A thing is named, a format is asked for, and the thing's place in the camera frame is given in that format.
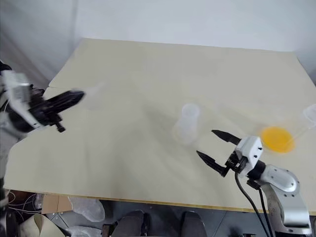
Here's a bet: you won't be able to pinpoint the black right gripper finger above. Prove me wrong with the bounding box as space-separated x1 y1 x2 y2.
196 150 232 178
211 129 242 147

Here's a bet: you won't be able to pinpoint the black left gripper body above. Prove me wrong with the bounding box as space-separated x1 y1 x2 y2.
29 88 67 133

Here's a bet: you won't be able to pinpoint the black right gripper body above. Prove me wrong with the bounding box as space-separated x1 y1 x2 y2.
224 151 249 174

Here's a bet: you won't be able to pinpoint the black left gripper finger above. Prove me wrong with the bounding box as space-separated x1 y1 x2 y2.
49 97 83 116
45 90 85 108

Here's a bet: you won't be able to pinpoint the clear plastic bottle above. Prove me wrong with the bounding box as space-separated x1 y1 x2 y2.
172 103 201 146

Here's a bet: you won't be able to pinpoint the clear cup with orange liquid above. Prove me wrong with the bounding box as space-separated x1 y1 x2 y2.
259 103 316 155

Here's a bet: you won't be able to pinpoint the dark rounded shape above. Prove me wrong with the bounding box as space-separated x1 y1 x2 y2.
115 209 152 237
181 211 208 237

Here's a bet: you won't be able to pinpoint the brown cardboard box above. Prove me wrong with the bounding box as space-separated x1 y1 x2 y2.
40 194 75 215

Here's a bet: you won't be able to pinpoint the clear plastic bag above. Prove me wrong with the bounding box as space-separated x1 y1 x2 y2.
68 196 106 223
69 225 105 237

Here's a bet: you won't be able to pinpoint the beige curved sheet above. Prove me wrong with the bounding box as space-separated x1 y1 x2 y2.
19 213 67 237

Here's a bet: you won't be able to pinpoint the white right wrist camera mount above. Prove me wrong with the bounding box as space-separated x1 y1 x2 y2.
234 135 264 179

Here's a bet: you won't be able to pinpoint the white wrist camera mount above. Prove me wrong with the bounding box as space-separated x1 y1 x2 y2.
1 71 42 129
234 135 264 179

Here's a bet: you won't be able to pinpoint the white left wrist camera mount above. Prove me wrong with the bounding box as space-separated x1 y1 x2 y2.
1 71 42 129

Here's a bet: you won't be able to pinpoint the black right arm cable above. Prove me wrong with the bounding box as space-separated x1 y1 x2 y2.
255 186 276 237
234 172 270 237

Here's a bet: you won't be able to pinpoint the white tangled cables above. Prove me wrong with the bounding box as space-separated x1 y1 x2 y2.
6 192 43 216

